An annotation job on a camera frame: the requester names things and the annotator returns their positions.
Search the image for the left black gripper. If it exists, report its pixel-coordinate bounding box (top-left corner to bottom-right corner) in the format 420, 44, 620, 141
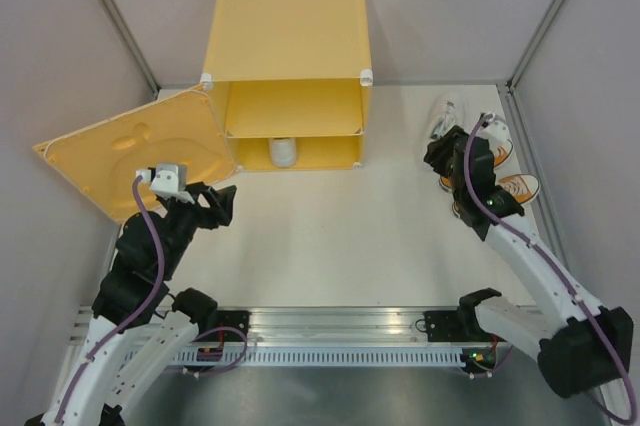
158, 181, 238, 276

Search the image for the white sneaker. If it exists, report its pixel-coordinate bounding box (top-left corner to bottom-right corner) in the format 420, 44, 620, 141
269, 137, 297, 168
416, 91, 467, 171

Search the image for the yellow cabinet door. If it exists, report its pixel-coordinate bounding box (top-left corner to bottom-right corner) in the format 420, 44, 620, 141
33, 85, 236, 223

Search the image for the yellow plastic shoe cabinet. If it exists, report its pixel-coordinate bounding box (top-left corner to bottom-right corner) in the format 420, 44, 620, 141
200, 0, 374, 171

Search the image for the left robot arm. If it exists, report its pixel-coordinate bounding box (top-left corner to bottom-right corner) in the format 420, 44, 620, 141
27, 182, 237, 425

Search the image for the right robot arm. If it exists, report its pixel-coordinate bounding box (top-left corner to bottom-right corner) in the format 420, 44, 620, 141
423, 126, 634, 398

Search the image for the upper orange canvas sneaker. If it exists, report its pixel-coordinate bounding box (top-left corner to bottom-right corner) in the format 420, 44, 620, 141
438, 139, 514, 192

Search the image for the orange canvas sneaker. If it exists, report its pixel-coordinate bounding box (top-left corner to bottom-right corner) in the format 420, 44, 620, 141
438, 139, 514, 192
439, 173, 540, 218

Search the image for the lower orange canvas sneaker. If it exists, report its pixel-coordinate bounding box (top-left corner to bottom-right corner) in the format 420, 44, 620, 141
439, 173, 540, 218

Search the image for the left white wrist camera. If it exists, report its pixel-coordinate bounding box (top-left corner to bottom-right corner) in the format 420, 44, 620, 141
135, 163, 195, 204

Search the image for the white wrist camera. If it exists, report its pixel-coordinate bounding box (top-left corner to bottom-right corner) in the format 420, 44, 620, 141
478, 112, 510, 150
135, 163, 195, 204

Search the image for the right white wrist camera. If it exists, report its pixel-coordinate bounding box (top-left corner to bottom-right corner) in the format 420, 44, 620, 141
478, 112, 510, 150

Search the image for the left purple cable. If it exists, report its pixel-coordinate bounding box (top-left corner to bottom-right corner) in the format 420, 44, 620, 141
52, 175, 169, 422

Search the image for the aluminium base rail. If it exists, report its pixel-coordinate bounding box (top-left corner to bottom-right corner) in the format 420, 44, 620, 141
67, 304, 614, 347

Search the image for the white slotted cable duct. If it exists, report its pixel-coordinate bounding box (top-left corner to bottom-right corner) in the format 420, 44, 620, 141
122, 348, 464, 370

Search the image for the right aluminium frame post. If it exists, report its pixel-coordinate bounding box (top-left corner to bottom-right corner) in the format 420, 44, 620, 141
505, 0, 568, 92

